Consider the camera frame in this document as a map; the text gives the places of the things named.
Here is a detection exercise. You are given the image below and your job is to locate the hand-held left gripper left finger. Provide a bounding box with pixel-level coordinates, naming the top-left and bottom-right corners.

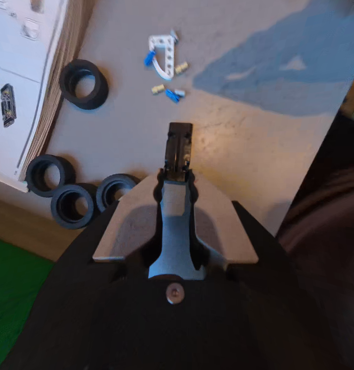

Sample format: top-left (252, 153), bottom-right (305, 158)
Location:
top-left (92, 168), bottom-right (164, 262)

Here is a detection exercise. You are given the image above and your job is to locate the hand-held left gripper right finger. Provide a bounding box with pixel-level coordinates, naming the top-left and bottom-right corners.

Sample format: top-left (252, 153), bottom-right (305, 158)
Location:
top-left (188, 170), bottom-right (259, 271)

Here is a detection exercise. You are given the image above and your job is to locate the black panel piece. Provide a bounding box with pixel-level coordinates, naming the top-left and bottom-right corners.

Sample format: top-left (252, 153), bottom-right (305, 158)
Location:
top-left (164, 122), bottom-right (194, 183)

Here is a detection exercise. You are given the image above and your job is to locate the green plastic bin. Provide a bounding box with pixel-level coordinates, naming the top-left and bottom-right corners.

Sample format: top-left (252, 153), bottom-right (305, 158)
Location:
top-left (0, 235), bottom-right (55, 370)

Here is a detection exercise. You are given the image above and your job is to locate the white holed frame piece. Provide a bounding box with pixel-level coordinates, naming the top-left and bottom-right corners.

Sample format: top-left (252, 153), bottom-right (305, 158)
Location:
top-left (148, 34), bottom-right (176, 81)

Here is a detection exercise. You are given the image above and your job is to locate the black rubber tyre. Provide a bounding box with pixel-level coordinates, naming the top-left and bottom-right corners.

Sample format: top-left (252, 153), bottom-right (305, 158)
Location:
top-left (59, 58), bottom-right (110, 110)
top-left (95, 173), bottom-right (141, 213)
top-left (25, 154), bottom-right (76, 198)
top-left (50, 182), bottom-right (98, 230)

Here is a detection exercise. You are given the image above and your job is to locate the person's brown hoodie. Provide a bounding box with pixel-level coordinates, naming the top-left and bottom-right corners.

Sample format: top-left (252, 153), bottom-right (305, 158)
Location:
top-left (276, 69), bottom-right (354, 370)

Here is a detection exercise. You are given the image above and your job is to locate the open instruction booklet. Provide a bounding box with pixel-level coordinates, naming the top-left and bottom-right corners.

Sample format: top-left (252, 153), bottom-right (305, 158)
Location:
top-left (0, 0), bottom-right (97, 193)

